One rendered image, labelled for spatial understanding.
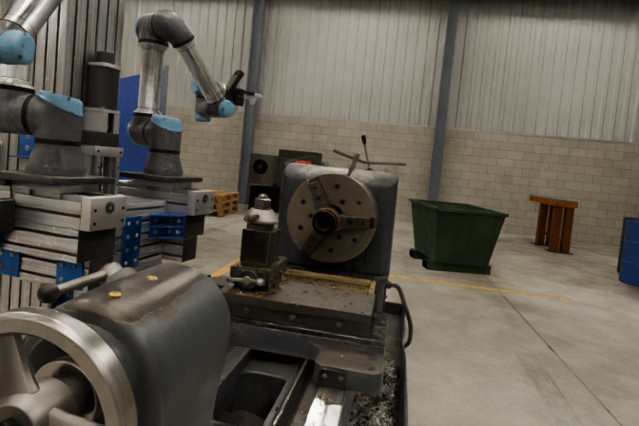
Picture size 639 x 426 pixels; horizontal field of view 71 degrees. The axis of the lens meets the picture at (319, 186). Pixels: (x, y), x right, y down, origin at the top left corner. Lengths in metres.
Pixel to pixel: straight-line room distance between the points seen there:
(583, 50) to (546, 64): 0.87
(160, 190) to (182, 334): 1.42
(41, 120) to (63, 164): 0.13
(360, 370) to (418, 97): 10.93
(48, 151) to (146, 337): 1.10
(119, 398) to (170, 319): 0.10
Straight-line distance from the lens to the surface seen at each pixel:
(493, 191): 11.75
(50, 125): 1.44
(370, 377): 0.87
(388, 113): 11.57
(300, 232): 1.58
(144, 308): 0.40
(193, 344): 0.43
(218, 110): 2.00
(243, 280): 1.00
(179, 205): 1.75
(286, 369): 1.00
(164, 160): 1.81
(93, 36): 1.79
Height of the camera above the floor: 1.27
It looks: 3 degrees down
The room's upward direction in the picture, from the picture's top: 6 degrees clockwise
